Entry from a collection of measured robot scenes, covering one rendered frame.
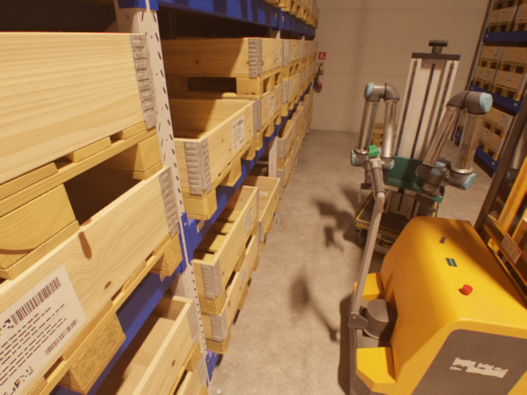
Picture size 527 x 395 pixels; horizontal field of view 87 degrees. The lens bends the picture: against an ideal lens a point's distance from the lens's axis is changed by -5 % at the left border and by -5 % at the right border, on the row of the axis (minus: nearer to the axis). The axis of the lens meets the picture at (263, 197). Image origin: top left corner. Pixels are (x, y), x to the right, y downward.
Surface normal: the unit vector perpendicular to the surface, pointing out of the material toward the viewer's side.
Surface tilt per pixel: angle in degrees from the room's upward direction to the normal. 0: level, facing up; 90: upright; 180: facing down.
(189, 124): 90
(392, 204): 90
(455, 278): 0
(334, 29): 90
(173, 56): 90
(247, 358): 0
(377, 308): 0
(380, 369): 22
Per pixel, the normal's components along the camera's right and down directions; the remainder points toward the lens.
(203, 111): -0.22, 0.47
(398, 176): -0.54, 0.40
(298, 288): 0.00, -0.88
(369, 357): -0.36, -0.86
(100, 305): 0.97, 0.11
